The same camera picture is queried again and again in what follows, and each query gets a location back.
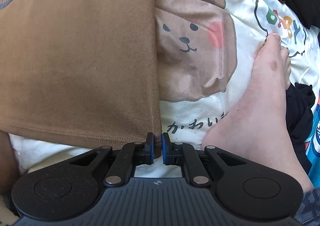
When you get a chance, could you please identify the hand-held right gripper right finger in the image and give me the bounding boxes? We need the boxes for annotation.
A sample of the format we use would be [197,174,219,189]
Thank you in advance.
[161,132,248,188]

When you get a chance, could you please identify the teal printed blanket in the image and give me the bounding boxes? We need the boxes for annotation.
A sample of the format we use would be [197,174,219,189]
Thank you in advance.
[304,33,320,189]

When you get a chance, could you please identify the black cloth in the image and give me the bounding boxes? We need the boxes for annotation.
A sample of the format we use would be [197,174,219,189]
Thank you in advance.
[285,82,315,174]

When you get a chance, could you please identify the person's bare foot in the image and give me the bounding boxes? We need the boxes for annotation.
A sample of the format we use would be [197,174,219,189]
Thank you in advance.
[201,32,314,194]

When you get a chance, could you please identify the brown printed t-shirt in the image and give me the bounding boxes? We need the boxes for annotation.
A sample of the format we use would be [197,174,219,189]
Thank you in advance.
[0,0,162,160]

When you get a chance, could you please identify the dark patterned pants leg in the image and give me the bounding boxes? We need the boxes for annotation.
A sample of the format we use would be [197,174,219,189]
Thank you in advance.
[295,187,320,225]

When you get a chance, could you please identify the cream bear print bed sheet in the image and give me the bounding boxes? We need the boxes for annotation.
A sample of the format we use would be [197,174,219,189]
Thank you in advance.
[7,0,320,181]

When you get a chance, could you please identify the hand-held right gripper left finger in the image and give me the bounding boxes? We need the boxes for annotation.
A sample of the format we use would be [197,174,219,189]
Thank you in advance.
[69,132,155,188]

